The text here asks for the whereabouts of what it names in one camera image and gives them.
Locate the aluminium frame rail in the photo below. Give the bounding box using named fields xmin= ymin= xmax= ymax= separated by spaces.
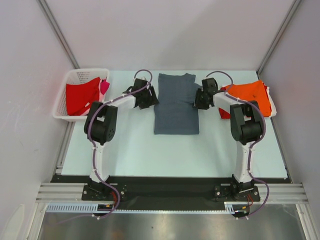
xmin=36 ymin=183 xmax=85 ymax=203

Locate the white cable duct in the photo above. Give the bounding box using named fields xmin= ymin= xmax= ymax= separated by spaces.
xmin=46 ymin=202 xmax=249 ymax=215

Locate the white plastic basket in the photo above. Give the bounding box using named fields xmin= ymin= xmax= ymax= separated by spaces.
xmin=52 ymin=68 xmax=110 ymax=122

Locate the white folded t shirt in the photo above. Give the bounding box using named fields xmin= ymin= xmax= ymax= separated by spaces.
xmin=266 ymin=86 xmax=277 ymax=118

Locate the right aluminium corner post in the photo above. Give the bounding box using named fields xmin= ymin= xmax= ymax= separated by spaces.
xmin=256 ymin=0 xmax=304 ymax=78

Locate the left aluminium corner post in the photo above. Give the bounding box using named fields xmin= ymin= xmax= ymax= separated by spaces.
xmin=36 ymin=0 xmax=80 ymax=69

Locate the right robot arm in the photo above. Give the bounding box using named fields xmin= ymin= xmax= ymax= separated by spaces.
xmin=194 ymin=77 xmax=266 ymax=201

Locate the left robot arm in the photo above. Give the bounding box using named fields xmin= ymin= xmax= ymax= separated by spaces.
xmin=84 ymin=77 xmax=159 ymax=200

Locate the orange folded t shirt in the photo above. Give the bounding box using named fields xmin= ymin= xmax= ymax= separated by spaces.
xmin=228 ymin=80 xmax=271 ymax=118

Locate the pink shirt in basket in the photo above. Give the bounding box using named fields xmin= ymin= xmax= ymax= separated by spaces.
xmin=83 ymin=77 xmax=110 ymax=115

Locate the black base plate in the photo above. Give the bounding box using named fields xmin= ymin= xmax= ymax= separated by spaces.
xmin=50 ymin=174 xmax=291 ymax=208

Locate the grey blue t shirt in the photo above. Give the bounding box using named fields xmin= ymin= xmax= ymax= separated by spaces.
xmin=154 ymin=73 xmax=200 ymax=135

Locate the red shirt in basket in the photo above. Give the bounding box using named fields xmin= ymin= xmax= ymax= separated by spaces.
xmin=65 ymin=77 xmax=103 ymax=116

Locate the aluminium corner post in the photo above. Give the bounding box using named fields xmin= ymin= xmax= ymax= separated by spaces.
xmin=36 ymin=0 xmax=80 ymax=69
xmin=256 ymin=0 xmax=304 ymax=78

